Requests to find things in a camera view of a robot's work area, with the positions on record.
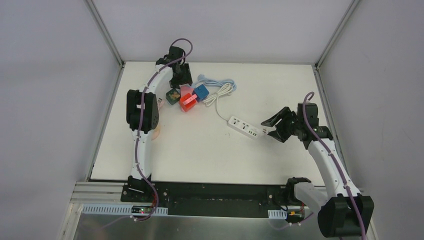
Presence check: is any white plug adapter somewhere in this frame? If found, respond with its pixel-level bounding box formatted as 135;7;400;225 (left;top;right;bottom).
261;128;269;136

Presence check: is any pink triangular power strip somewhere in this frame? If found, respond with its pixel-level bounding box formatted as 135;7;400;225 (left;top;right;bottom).
180;84;194;98

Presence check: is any white power strip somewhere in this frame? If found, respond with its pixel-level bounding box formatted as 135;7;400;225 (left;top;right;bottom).
227;116;264;140

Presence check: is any blue cube socket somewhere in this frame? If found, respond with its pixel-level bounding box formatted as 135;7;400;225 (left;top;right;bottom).
192;84;210;102

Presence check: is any red cube socket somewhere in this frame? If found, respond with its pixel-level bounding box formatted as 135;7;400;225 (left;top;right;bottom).
178;93;198;112

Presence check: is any white power strip cable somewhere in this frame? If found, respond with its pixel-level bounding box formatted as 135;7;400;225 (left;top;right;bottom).
201;82;235;122

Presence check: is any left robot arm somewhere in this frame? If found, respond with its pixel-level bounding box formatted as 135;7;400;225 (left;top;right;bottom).
125;46;192;203

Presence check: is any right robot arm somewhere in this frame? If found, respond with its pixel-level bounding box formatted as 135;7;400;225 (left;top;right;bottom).
261;102;375;240

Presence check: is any green cube socket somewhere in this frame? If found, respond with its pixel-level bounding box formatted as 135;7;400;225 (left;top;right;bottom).
165;88;181;105

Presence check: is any pink round socket base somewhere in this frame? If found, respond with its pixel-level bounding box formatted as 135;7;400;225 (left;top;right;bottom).
151;126;161;141

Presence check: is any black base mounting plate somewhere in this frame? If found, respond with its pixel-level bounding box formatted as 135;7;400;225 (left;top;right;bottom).
120;177;308;223

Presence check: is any light blue cable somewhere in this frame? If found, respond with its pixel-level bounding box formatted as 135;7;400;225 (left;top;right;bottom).
197;74;237;97

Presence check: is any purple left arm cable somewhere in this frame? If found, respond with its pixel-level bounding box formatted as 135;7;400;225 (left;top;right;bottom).
131;37;194;223

